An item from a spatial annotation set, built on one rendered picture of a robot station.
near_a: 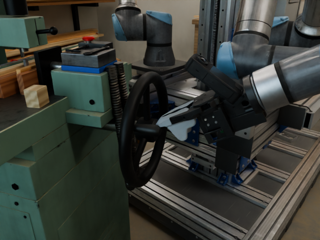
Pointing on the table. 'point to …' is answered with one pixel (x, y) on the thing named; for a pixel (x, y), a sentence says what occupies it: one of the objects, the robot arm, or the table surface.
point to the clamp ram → (47, 63)
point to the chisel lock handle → (48, 31)
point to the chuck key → (78, 48)
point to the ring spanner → (95, 50)
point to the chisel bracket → (22, 32)
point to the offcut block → (36, 96)
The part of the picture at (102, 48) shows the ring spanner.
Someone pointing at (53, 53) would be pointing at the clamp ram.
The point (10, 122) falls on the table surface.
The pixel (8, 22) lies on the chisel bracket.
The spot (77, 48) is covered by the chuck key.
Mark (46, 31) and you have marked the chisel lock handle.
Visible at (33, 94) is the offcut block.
